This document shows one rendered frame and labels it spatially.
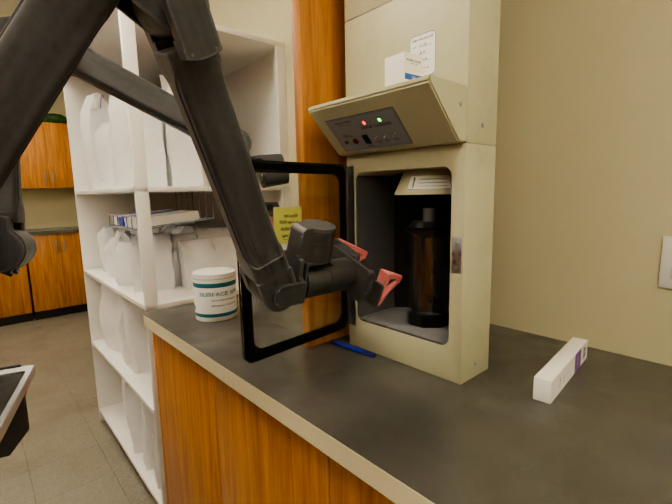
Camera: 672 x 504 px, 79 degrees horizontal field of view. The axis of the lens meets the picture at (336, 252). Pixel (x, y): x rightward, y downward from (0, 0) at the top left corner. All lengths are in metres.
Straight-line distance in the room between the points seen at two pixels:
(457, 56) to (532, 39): 0.45
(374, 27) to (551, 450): 0.85
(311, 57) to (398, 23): 0.22
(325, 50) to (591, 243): 0.79
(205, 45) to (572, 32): 0.95
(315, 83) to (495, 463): 0.84
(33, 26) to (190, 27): 0.13
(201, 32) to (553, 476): 0.69
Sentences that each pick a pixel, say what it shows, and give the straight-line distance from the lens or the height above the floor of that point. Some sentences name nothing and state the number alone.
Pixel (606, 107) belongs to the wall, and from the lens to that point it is 1.18.
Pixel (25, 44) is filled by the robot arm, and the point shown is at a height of 1.46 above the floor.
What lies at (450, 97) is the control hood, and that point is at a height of 1.48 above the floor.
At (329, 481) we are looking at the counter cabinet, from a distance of 0.83.
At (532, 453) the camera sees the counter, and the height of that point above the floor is 0.94.
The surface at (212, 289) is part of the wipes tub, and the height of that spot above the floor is 1.04.
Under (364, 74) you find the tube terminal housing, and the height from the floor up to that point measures 1.58.
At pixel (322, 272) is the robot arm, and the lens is 0.67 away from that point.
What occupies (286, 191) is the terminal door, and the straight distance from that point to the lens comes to 0.86.
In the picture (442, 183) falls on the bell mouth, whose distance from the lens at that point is 0.89.
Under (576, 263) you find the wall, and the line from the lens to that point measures 1.19.
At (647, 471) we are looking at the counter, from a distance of 0.76.
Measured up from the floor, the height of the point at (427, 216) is 1.27.
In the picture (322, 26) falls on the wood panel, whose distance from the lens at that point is 1.10.
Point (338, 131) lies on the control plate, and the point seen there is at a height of 1.46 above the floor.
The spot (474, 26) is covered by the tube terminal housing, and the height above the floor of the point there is 1.61.
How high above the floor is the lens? 1.32
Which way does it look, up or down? 8 degrees down
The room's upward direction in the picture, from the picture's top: 1 degrees counter-clockwise
